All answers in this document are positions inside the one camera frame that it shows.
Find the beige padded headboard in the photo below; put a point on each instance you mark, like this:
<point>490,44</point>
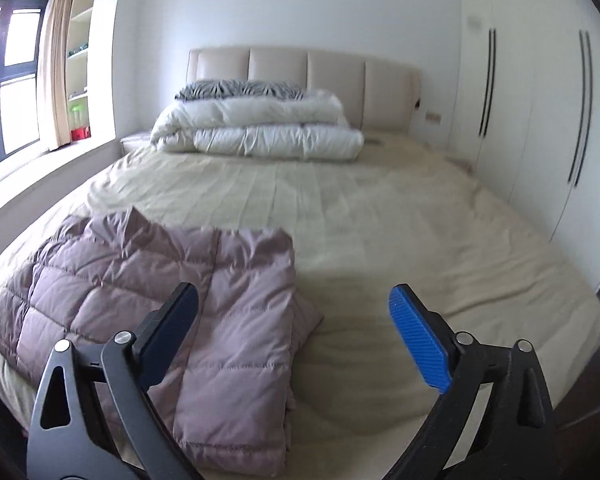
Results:
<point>335,72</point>

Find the bed with cream sheet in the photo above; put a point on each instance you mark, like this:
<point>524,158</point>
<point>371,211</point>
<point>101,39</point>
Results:
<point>380,220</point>

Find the white wall shelf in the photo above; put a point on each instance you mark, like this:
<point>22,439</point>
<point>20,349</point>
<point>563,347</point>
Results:
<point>82,77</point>

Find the black framed window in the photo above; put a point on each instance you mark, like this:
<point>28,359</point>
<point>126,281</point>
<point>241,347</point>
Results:
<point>15,110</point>

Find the beige curtain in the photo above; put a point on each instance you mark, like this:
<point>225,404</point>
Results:
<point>55,70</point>

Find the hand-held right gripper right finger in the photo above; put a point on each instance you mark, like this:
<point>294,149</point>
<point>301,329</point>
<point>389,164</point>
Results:
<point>420,340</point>

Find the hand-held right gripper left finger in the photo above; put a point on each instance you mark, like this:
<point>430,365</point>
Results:
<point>172,330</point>

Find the white folded duvet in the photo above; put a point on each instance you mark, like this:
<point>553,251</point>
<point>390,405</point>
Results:
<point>280,125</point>

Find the small green shelf items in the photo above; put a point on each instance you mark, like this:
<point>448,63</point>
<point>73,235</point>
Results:
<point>77,51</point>

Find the zebra print pillow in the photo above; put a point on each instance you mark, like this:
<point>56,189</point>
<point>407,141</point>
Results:
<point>240,89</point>

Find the red box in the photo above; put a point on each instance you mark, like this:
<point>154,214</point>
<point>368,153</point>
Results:
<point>81,134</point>

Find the white wardrobe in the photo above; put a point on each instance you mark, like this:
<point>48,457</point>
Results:
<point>530,110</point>

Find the green bottle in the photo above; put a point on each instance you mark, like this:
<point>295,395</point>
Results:
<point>77,115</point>

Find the mauve puffer jacket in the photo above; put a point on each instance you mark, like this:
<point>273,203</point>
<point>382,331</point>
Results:
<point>240,285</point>

